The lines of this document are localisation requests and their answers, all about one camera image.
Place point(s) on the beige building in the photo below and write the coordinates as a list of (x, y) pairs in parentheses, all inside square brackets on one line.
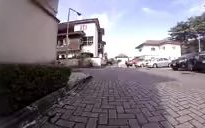
[(20, 33)]

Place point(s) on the white car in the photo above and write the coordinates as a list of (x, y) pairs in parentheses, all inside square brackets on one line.
[(141, 63)]

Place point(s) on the street lamp pole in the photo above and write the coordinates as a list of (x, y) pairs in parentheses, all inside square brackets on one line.
[(67, 33)]

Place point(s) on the low pale wall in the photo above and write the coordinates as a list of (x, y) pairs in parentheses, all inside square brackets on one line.
[(94, 62)]

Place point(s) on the white and brown building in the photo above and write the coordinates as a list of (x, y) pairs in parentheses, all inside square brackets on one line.
[(90, 36)]

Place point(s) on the silver car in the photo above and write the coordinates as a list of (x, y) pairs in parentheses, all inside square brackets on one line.
[(160, 62)]

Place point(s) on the group of dark trees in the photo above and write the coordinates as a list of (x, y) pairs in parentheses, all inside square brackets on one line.
[(193, 28)]

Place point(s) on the small white gatehouse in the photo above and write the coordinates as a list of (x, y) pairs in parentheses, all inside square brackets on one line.
[(122, 61)]

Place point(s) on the white building with brown roof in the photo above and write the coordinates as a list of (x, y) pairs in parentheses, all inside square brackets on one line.
[(163, 50)]

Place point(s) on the stone kerb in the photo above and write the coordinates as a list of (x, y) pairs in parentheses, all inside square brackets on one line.
[(50, 100)]

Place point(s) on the grey brick paved road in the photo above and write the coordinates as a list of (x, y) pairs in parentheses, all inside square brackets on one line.
[(130, 100)]

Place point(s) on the dark green hedge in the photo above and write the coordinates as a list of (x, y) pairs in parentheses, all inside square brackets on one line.
[(20, 85)]

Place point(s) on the red car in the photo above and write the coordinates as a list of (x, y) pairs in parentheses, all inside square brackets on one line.
[(130, 63)]

